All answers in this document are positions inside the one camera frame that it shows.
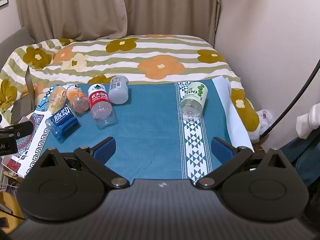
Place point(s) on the yellow label bottle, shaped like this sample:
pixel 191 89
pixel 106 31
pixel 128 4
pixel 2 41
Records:
pixel 57 99

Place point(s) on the red label water bottle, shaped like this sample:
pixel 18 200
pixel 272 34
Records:
pixel 100 101

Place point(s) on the teal patterned cloth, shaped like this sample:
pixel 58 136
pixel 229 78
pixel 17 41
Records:
pixel 150 130

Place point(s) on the blue jeans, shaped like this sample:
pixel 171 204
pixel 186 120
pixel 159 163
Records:
pixel 303 160

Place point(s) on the orange drink bottle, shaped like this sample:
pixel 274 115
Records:
pixel 77 100

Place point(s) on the mandala print cloth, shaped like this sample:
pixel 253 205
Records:
pixel 32 140

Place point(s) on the floral striped blanket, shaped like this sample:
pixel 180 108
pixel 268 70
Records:
pixel 155 55

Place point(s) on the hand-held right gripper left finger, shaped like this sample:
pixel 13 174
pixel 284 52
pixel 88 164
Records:
pixel 105 149

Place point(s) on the grey plastic bottle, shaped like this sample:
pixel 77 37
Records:
pixel 118 90

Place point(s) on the grey laptop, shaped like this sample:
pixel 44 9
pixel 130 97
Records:
pixel 27 97

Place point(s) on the blue label bottle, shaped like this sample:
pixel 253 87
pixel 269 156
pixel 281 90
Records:
pixel 62 124

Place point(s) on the clear plastic bag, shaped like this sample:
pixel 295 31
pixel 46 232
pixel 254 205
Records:
pixel 264 120

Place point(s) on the white garment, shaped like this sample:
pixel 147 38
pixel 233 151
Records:
pixel 308 122

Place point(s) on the grey upholstered headboard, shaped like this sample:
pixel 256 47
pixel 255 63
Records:
pixel 15 40

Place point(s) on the beige curtain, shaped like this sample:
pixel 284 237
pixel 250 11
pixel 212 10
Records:
pixel 100 7

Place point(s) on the green label clear bottle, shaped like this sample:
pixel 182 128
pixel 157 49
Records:
pixel 193 98

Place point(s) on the white cloth sheet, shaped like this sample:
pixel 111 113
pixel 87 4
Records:
pixel 231 110

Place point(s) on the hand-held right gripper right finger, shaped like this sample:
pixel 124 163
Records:
pixel 221 149

